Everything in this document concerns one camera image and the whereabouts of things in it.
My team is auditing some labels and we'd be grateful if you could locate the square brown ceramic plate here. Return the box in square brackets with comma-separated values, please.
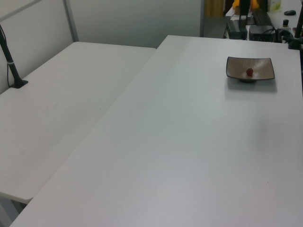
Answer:
[226, 56, 277, 84]

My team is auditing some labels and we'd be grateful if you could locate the black power supply box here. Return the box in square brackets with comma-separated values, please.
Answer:
[226, 20, 248, 40]

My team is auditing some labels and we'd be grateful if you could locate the yellow wooden cabinet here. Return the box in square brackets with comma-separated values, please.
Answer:
[205, 0, 224, 17]

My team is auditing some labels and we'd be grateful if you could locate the black equipment box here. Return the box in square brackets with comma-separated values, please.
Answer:
[249, 25, 277, 43]

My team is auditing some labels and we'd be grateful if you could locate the black upright monitor stand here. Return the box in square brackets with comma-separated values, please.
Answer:
[238, 0, 251, 40]

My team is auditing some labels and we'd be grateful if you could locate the orange round object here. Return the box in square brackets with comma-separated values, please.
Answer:
[232, 0, 259, 11]

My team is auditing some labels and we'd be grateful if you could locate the black keyboard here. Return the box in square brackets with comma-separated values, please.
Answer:
[251, 10, 273, 26]

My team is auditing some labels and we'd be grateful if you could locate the green and white box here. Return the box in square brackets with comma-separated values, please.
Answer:
[267, 0, 283, 12]

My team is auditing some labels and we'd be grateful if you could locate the grey aluminium frame post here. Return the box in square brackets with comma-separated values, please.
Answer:
[199, 0, 205, 37]

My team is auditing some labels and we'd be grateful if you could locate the black pole stand with cable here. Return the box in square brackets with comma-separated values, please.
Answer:
[0, 23, 29, 89]

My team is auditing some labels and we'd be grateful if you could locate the black clamped camera stand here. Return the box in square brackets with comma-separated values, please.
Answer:
[287, 0, 303, 51]

